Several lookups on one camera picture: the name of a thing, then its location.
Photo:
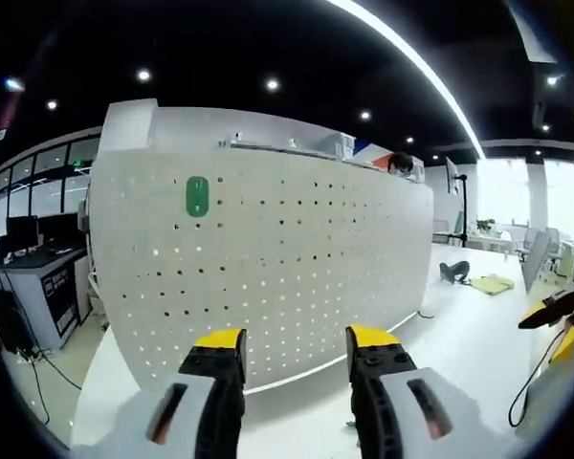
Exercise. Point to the screen on black pole stand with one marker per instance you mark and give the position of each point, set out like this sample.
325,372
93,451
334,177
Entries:
452,174

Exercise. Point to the green hook assembly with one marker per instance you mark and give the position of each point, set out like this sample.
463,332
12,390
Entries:
197,197

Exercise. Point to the group of ceiling spotlights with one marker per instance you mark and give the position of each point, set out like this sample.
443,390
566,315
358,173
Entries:
271,84

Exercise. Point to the black curved band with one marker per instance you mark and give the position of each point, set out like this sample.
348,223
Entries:
454,270

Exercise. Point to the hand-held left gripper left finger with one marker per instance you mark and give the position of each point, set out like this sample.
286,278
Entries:
124,430

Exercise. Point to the black desktop monitor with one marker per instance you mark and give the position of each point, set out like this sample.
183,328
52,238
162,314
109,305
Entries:
59,229
21,233

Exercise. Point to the yellow cloth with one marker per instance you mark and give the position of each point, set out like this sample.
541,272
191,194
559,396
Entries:
492,284

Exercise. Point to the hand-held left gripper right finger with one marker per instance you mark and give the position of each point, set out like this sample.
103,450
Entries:
454,423

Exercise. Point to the grey metal shelving rack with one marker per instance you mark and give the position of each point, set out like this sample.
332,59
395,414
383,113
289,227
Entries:
268,146

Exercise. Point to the dark grey workstation cabinet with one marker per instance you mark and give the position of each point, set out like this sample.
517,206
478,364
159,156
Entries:
52,296

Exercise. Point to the pale grey chair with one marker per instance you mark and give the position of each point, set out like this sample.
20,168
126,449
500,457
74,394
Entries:
536,263

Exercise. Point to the long ceiling light strip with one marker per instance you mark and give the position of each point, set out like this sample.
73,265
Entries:
435,76

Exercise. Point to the shelving rack with white bins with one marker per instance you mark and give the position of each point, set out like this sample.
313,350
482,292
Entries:
344,146

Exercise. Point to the white perforated mounting plate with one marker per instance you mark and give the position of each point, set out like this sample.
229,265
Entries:
292,268

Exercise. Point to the potted green plant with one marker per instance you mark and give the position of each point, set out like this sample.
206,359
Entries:
485,224

